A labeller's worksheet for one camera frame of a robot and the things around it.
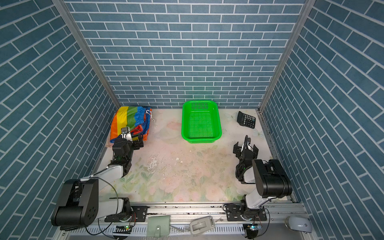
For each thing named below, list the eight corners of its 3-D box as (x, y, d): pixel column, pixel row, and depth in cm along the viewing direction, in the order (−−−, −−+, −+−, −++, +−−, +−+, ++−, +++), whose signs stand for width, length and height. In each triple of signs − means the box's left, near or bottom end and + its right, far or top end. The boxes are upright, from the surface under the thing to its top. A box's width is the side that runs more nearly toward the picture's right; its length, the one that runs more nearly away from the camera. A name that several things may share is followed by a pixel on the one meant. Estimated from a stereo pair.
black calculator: (235, 123, 116) (235, 120, 113) (237, 114, 122) (238, 111, 119) (253, 128, 112) (254, 126, 110) (255, 118, 119) (256, 116, 116)
